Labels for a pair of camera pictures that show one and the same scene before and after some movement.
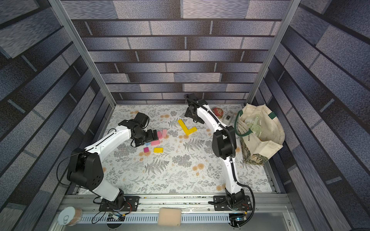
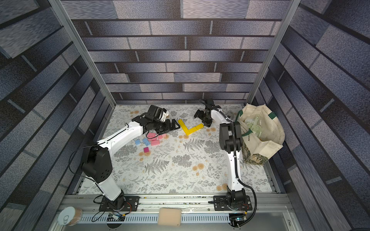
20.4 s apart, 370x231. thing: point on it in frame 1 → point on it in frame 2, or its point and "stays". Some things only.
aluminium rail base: [196, 212] stays
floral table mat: [180, 161] stays
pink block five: [155, 143] stays
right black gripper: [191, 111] → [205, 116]
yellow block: [192, 130] stays
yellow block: [158, 150] → [198, 127]
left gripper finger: [155, 135] → [174, 123]
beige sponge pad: [167, 216] stays
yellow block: [183, 125] stays
